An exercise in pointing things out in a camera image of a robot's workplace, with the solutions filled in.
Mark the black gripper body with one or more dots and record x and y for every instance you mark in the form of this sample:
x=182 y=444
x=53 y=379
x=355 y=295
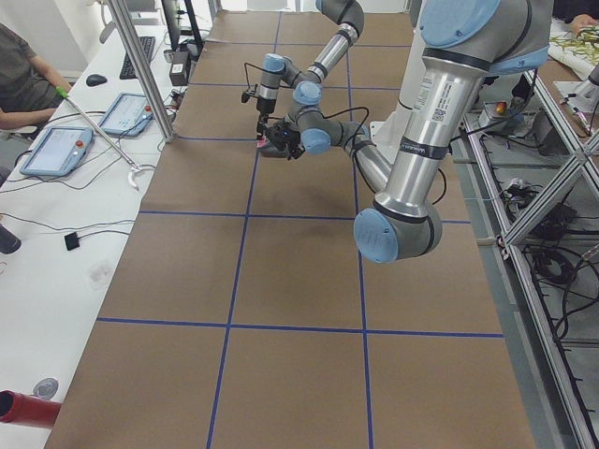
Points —
x=286 y=134
x=265 y=107

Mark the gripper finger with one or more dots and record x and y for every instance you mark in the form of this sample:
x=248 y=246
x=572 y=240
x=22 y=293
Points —
x=294 y=152
x=260 y=128

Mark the pink and grey towel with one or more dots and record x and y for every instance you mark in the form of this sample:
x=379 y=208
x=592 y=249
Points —
x=269 y=149

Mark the black power adapter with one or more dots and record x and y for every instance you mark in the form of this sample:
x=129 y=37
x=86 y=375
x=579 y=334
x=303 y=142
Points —
x=179 y=68

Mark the right blue teach pendant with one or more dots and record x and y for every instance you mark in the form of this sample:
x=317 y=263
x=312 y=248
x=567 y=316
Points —
x=128 y=116

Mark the blue teach pendant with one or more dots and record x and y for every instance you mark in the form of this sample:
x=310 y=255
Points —
x=128 y=116
x=58 y=152

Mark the black computer mouse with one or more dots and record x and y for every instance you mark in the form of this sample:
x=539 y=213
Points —
x=95 y=80

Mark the left blue teach pendant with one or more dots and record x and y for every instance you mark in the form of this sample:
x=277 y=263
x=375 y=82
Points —
x=58 y=152

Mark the small black square device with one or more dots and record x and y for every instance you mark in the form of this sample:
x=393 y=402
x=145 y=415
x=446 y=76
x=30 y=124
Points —
x=72 y=241

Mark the seated person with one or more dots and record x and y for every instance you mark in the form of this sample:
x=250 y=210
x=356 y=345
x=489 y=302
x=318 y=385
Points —
x=29 y=84

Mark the red cylinder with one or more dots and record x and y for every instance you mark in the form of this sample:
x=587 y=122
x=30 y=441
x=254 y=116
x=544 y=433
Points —
x=29 y=411

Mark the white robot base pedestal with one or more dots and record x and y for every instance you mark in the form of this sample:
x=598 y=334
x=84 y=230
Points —
x=387 y=134

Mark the aluminium frame post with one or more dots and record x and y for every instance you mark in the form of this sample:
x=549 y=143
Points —
x=128 y=33

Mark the aluminium frame rack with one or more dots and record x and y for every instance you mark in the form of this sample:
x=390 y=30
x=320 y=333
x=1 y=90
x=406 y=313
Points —
x=533 y=192

